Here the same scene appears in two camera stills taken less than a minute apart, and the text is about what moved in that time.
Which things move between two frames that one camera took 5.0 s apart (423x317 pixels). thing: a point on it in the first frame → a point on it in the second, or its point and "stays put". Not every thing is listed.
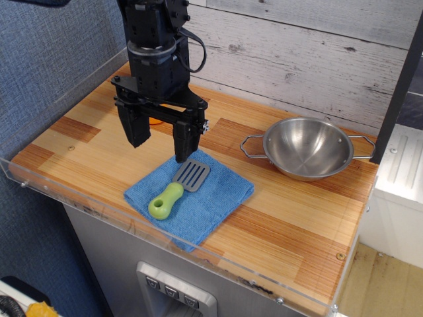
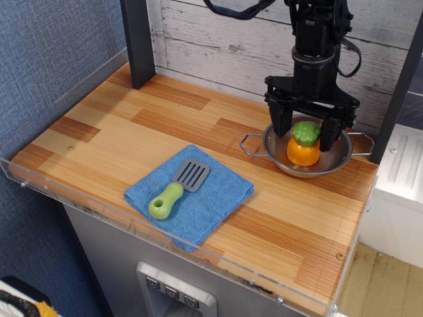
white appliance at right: (392, 221) stays put
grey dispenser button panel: (164, 294) stays put
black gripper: (161, 83) → (312, 88)
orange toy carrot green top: (153, 121) → (303, 149)
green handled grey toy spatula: (190, 176) stays put
